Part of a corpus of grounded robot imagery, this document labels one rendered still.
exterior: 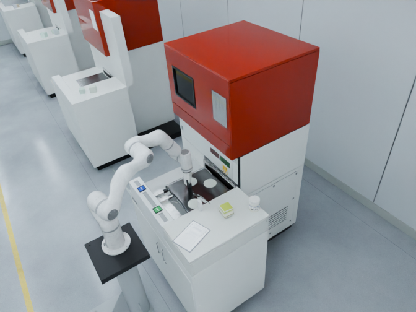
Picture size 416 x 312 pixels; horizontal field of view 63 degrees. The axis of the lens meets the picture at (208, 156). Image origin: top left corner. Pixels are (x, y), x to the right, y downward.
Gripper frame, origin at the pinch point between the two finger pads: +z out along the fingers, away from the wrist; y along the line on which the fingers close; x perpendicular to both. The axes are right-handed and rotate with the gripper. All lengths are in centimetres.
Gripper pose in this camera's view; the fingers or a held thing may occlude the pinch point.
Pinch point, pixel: (189, 185)
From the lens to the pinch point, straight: 261.0
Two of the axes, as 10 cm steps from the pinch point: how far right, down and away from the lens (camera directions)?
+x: 9.9, 0.0, -1.2
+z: 0.8, 7.9, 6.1
